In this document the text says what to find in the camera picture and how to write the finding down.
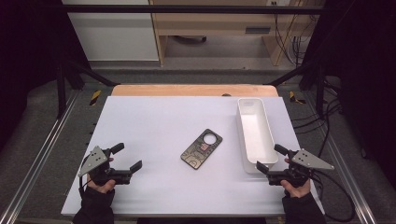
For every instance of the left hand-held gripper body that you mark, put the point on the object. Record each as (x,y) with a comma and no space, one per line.
(99,174)

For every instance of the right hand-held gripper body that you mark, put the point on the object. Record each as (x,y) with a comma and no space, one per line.
(295,175)

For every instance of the person's right hand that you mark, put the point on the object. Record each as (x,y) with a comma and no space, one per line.
(297,190)

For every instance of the person's left hand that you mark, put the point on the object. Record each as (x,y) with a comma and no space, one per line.
(104,188)

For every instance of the white plastic bin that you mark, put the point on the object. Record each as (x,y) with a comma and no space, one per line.
(257,133)

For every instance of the white table board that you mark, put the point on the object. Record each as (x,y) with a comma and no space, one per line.
(149,124)

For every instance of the yellow black tape strip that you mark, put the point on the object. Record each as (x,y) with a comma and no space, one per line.
(95,97)
(293,97)

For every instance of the white cabinet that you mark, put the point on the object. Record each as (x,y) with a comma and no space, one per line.
(115,37)

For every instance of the black curtain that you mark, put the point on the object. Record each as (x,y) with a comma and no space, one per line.
(367,62)
(28,46)

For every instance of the wooden desk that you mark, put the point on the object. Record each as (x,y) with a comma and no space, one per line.
(211,23)

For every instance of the aluminium rail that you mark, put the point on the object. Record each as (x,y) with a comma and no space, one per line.
(37,158)
(345,168)

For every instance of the black frame post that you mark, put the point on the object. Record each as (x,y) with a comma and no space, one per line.
(320,93)
(61,93)

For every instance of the black diagonal frame strut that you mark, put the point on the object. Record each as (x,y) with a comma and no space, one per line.
(93,74)
(289,74)

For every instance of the black horizontal frame bar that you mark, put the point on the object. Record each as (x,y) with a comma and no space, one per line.
(186,9)

